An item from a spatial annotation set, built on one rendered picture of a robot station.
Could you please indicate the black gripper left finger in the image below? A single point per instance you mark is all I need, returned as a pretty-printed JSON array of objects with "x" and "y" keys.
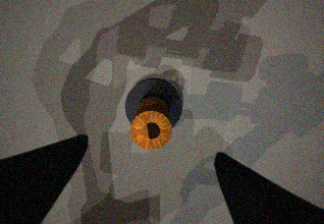
[{"x": 30, "y": 182}]

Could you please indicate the orange cylinder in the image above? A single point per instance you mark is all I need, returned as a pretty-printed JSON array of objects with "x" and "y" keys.
[{"x": 151, "y": 127}]

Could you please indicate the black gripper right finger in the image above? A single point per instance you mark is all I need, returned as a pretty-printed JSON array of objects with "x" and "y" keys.
[{"x": 252, "y": 199}]

